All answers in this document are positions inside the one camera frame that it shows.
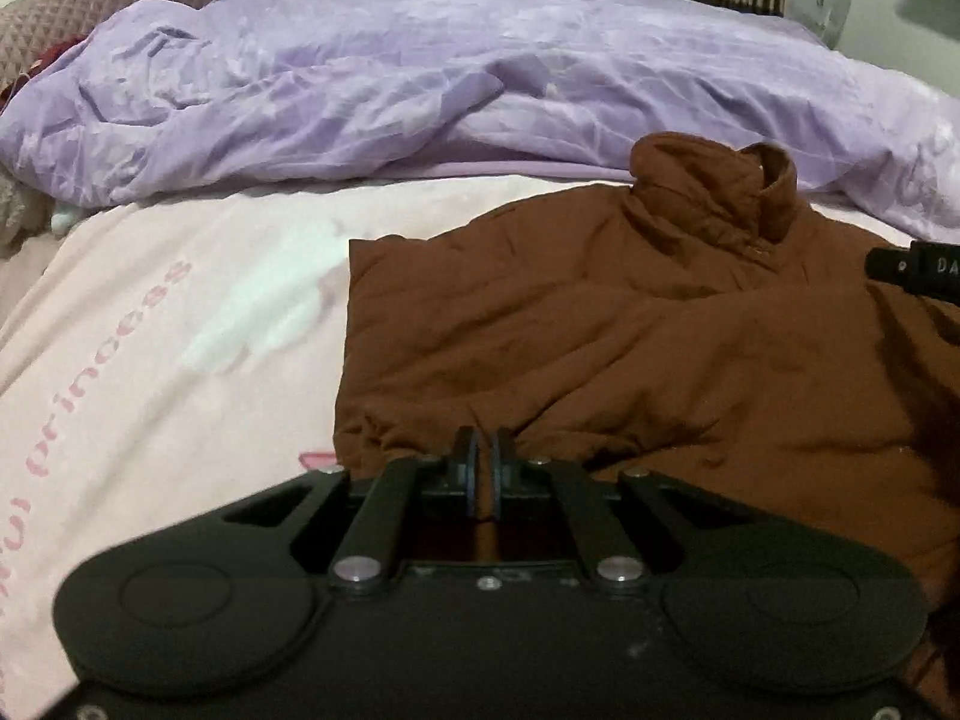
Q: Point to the purple duvet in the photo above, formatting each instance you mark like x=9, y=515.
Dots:
x=375, y=90

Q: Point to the brown jacket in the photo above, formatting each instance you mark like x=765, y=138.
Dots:
x=637, y=330

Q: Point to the pink printed bed sheet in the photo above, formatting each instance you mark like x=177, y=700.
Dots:
x=187, y=352

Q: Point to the pale plush toy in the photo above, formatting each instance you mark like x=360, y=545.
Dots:
x=15, y=210

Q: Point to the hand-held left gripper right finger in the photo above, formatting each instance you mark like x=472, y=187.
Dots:
x=504, y=476

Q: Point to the red cloth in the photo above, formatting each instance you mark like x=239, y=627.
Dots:
x=52, y=56

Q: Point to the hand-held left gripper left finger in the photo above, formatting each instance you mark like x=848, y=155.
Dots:
x=469, y=476

